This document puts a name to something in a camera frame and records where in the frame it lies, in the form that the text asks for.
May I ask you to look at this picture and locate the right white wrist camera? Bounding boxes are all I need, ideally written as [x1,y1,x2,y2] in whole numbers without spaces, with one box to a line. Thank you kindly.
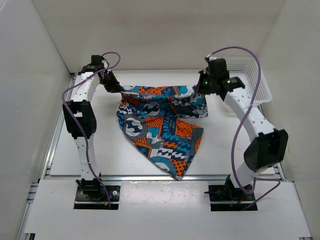
[204,55,217,62]

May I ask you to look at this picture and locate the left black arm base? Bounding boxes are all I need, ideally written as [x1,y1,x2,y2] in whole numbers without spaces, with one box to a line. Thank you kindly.
[73,185,121,210]

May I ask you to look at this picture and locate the left aluminium rail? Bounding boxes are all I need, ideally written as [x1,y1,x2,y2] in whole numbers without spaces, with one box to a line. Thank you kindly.
[10,71,73,240]

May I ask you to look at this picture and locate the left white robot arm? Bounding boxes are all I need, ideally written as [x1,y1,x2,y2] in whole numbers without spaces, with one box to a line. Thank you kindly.
[61,51,123,203]

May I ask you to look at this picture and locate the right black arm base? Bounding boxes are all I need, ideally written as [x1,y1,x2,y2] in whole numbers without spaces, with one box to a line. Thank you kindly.
[204,185,258,212]

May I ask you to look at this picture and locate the right aluminium rail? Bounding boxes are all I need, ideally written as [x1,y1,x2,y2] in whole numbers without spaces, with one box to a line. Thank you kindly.
[258,106,314,240]

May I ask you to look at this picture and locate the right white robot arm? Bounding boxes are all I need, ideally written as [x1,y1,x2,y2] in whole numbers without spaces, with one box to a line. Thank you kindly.
[196,56,289,200]

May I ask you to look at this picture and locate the colourful patterned shorts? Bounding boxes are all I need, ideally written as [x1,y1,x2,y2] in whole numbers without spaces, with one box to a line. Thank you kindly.
[116,85,208,181]

